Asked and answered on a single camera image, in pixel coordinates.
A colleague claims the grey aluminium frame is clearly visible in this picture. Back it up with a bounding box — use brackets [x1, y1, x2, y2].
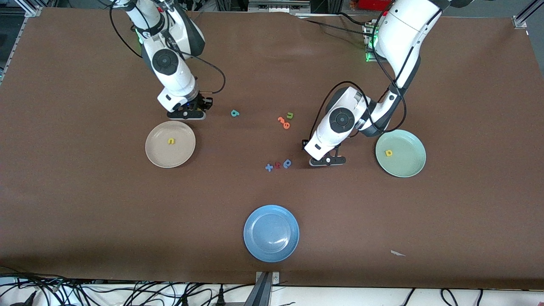
[248, 0, 312, 14]

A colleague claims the long black table cable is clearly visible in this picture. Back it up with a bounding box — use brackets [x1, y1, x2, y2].
[304, 19, 368, 34]

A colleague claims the aluminium corner bracket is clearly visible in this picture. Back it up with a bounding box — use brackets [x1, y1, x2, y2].
[512, 0, 544, 29]

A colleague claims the tangled black cable bundle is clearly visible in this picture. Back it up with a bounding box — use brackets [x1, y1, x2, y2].
[0, 266, 255, 306]

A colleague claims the red box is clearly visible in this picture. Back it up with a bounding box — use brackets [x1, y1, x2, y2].
[358, 0, 392, 11]

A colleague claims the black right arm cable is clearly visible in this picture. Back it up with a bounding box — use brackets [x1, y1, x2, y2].
[109, 0, 226, 95]

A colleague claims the pale green plate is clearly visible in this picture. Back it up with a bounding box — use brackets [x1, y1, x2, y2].
[375, 129, 427, 178]

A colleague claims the blue plate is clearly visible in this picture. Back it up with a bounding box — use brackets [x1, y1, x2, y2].
[243, 205, 300, 263]

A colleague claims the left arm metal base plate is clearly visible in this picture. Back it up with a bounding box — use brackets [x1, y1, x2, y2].
[364, 23, 380, 62]

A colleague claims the aluminium profile with bracket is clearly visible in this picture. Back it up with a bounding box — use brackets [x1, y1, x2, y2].
[244, 271, 281, 306]

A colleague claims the beige brown plate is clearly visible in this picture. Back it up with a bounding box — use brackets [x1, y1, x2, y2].
[145, 121, 196, 168]

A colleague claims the short black table cable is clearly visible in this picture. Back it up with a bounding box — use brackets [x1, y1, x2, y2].
[338, 11, 371, 28]

